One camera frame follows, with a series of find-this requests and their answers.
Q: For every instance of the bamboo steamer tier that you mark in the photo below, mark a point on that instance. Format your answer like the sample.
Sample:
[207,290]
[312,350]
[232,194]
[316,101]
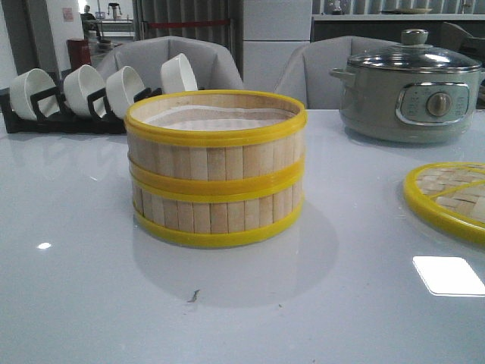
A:
[217,224]
[223,165]

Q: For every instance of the woven bamboo steamer lid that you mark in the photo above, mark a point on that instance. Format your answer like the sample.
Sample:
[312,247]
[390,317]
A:
[449,196]

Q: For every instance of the white bowl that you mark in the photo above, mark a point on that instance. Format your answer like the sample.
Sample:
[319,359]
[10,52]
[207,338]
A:
[121,88]
[78,85]
[177,75]
[24,86]

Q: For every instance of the right grey chair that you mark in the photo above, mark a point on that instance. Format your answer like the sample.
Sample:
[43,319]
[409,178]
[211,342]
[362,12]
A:
[306,76]

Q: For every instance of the grey chair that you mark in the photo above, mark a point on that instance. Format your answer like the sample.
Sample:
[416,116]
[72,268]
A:
[306,76]
[212,64]

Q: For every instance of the white cabinet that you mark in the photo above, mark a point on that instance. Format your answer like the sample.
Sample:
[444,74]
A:
[271,31]

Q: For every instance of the left grey chair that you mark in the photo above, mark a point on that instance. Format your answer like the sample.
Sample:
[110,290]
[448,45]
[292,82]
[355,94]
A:
[212,64]

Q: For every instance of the green electric cooking pot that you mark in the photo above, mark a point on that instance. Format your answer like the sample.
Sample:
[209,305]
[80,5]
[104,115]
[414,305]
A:
[408,106]

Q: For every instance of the black dish rack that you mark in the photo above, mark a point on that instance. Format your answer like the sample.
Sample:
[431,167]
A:
[54,115]

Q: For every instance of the red cylinder bin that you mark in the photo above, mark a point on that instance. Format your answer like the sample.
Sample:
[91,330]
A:
[78,50]

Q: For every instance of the glass pot lid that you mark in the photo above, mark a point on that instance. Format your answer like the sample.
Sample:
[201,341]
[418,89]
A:
[414,54]

